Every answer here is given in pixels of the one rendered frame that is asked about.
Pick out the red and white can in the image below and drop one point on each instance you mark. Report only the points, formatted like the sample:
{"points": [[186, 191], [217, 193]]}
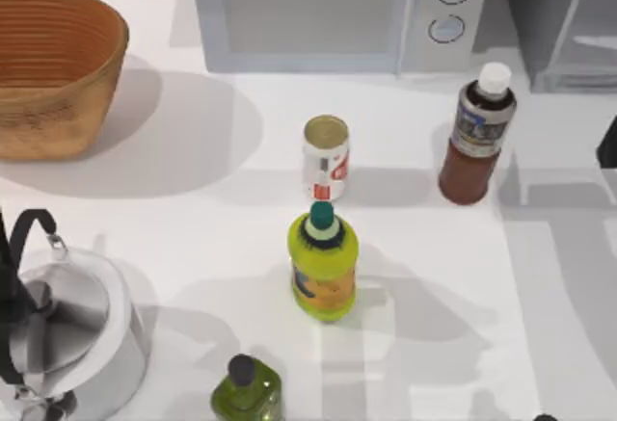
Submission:
{"points": [[325, 161]]}

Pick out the yellow-green bottle with green cap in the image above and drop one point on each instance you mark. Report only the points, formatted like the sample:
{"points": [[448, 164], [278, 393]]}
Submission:
{"points": [[323, 271]]}

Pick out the brown bottle with white cap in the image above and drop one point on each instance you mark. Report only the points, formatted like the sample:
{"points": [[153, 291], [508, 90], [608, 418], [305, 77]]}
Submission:
{"points": [[474, 141]]}

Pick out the pale microwave oven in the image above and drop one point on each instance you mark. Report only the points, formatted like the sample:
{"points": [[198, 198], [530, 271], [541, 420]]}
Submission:
{"points": [[313, 11]]}

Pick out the green square bottle black cap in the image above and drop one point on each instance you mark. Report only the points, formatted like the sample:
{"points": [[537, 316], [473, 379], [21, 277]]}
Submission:
{"points": [[248, 389]]}

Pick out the woven brown basket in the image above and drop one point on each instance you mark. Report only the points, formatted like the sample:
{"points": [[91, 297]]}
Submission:
{"points": [[53, 79]]}

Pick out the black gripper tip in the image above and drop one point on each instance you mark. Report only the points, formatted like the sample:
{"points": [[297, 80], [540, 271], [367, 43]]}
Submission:
{"points": [[608, 144], [545, 417]]}

